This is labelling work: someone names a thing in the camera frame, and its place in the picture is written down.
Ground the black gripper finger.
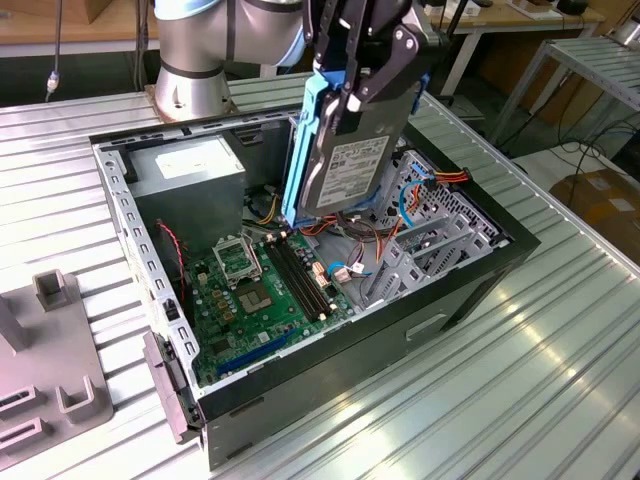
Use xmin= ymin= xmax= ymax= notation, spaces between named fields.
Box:
xmin=301 ymin=0 xmax=337 ymax=74
xmin=333 ymin=0 xmax=430 ymax=135

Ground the blue data wire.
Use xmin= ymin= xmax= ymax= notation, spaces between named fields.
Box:
xmin=398 ymin=163 xmax=432 ymax=232

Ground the hard disk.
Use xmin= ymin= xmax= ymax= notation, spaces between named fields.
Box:
xmin=281 ymin=67 xmax=432 ymax=229

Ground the red orange power wire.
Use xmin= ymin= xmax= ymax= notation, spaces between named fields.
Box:
xmin=374 ymin=167 xmax=472 ymax=265

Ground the metal disk bay cage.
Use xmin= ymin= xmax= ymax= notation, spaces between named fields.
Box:
xmin=359 ymin=149 xmax=511 ymax=309

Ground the grey optical drive cage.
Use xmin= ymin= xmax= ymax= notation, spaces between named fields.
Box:
xmin=372 ymin=142 xmax=407 ymax=224

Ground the metal slat side table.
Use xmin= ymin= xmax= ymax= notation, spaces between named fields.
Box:
xmin=488 ymin=37 xmax=640 ymax=147

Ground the plain brown cardboard box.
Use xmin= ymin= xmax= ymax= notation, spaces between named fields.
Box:
xmin=82 ymin=0 xmax=154 ymax=25

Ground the grey power supply unit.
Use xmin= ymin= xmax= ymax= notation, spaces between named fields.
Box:
xmin=126 ymin=134 xmax=247 ymax=259

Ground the black RAM slot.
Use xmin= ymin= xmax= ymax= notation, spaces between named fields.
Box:
xmin=277 ymin=230 xmax=339 ymax=314
xmin=263 ymin=235 xmax=326 ymax=322

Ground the wooden desk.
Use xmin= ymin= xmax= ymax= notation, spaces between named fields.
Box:
xmin=0 ymin=0 xmax=607 ymax=96

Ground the metal socket cover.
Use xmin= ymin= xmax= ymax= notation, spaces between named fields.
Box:
xmin=213 ymin=233 xmax=263 ymax=290

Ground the silver metal cylinder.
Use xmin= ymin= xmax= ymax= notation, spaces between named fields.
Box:
xmin=612 ymin=13 xmax=640 ymax=47

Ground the cardboard box with white label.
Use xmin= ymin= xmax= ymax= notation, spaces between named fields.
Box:
xmin=548 ymin=168 xmax=640 ymax=254

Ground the CPU socket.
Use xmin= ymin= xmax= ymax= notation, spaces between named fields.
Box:
xmin=235 ymin=281 xmax=277 ymax=317

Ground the black case fan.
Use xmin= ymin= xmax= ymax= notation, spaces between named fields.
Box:
xmin=153 ymin=218 xmax=197 ymax=329

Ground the green motherboard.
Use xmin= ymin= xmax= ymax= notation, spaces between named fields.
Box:
xmin=187 ymin=227 xmax=359 ymax=389

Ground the black PC case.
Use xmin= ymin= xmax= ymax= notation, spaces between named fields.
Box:
xmin=88 ymin=92 xmax=544 ymax=472

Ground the blue expansion slot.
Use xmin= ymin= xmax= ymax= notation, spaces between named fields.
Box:
xmin=215 ymin=327 xmax=297 ymax=377

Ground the grey card retention latch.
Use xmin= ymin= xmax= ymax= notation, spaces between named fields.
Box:
xmin=141 ymin=330 xmax=202 ymax=446

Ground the grey parts rack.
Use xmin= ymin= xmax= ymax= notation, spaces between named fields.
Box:
xmin=0 ymin=268 xmax=115 ymax=459

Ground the black cable bundle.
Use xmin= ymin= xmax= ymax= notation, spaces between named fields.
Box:
xmin=334 ymin=209 xmax=386 ymax=241

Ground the orange red wire bundle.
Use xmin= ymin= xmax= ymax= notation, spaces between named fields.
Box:
xmin=294 ymin=214 xmax=401 ymax=261

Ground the yellow wire bundle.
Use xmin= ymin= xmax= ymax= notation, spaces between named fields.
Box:
xmin=244 ymin=192 xmax=282 ymax=227

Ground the blue wire with white plug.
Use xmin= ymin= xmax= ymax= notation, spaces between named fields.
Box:
xmin=327 ymin=258 xmax=375 ymax=285

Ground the locking lever wire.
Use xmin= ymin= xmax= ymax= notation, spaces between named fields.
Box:
xmin=247 ymin=237 xmax=264 ymax=276

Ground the red black fan wire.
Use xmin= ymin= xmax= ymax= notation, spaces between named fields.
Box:
xmin=155 ymin=219 xmax=190 ymax=304

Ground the black cable with metal plug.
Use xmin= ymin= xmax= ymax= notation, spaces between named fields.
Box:
xmin=46 ymin=0 xmax=65 ymax=102

